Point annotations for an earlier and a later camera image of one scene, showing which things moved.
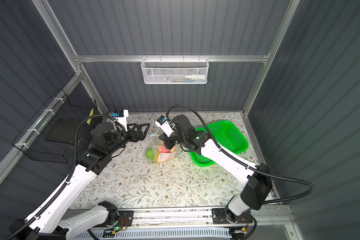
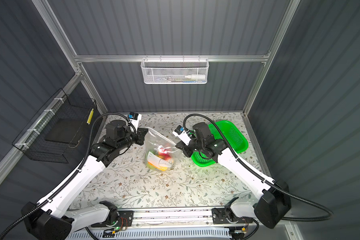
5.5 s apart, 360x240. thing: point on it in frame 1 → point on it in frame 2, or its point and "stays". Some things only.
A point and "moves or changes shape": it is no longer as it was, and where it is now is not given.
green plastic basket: x=229 y=137 stays
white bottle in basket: x=196 y=76 stays
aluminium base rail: x=260 y=216 stays
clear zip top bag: x=159 y=152 moves or changes shape
